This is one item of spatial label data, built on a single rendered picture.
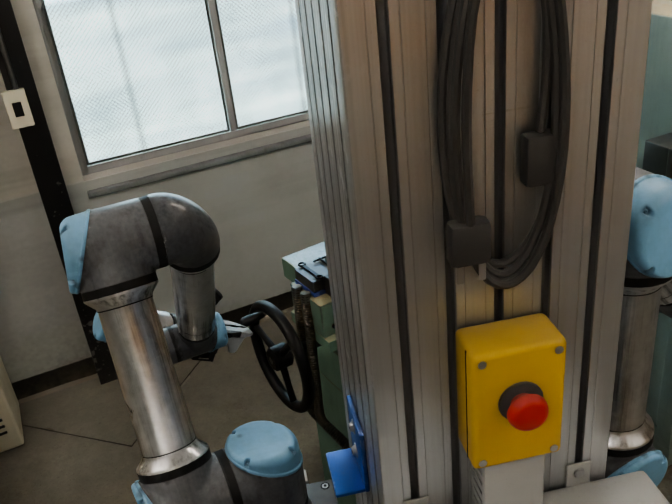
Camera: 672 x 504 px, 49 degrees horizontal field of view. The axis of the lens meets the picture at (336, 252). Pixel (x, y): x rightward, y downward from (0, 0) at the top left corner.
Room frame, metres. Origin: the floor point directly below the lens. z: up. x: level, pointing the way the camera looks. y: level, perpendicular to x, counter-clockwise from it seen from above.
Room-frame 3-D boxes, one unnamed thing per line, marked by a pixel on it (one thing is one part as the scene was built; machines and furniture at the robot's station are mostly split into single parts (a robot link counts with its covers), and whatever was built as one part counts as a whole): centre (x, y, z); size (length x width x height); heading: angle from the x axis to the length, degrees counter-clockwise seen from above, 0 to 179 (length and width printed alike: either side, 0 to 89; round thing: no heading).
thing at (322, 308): (1.50, 0.03, 0.92); 0.15 x 0.13 x 0.09; 30
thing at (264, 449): (0.90, 0.16, 0.98); 0.13 x 0.12 x 0.14; 112
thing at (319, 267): (1.50, 0.03, 0.99); 0.13 x 0.11 x 0.06; 30
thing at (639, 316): (0.84, -0.39, 1.19); 0.15 x 0.12 x 0.55; 22
